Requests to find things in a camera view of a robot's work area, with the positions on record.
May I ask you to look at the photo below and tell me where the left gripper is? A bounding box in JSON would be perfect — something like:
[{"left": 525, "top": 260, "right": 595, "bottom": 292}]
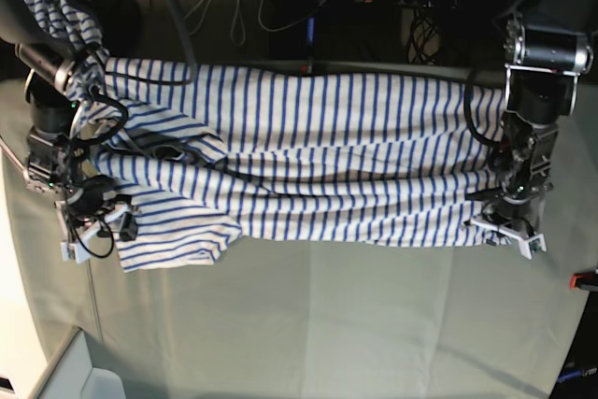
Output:
[{"left": 464, "top": 188, "right": 549, "bottom": 246}]

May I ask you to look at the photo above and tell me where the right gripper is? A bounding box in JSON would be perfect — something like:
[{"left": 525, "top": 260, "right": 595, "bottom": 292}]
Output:
[{"left": 55, "top": 177, "right": 138, "bottom": 249}]

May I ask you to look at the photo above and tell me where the blue white striped t-shirt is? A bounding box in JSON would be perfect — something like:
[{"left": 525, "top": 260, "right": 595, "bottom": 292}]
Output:
[{"left": 26, "top": 0, "right": 507, "bottom": 271}]

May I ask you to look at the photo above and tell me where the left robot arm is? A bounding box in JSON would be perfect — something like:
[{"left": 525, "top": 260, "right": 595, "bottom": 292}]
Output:
[{"left": 463, "top": 0, "right": 597, "bottom": 259}]

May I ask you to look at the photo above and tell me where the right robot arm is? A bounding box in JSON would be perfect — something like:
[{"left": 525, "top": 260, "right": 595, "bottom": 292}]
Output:
[{"left": 1, "top": 0, "right": 138, "bottom": 260}]

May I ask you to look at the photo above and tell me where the red clamp at right edge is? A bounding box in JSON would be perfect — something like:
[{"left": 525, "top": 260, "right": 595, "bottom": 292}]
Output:
[{"left": 569, "top": 271, "right": 598, "bottom": 292}]

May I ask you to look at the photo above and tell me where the metal bar at left edge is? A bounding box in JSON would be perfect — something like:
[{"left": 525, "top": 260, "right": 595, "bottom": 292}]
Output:
[{"left": 0, "top": 136, "right": 24, "bottom": 174}]

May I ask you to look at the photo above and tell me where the white bin at bottom left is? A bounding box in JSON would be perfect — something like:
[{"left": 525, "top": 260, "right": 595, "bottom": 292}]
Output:
[{"left": 29, "top": 326, "right": 126, "bottom": 399}]

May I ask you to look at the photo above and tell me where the black round base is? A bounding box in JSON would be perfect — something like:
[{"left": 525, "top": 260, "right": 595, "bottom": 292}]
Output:
[{"left": 91, "top": 0, "right": 142, "bottom": 57}]

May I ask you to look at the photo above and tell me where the green table cloth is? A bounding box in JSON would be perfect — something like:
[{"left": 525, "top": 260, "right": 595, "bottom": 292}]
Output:
[{"left": 1, "top": 83, "right": 597, "bottom": 398}]

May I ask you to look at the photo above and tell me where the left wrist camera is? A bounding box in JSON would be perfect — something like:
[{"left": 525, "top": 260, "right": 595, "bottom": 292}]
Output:
[{"left": 519, "top": 234, "right": 548, "bottom": 260}]

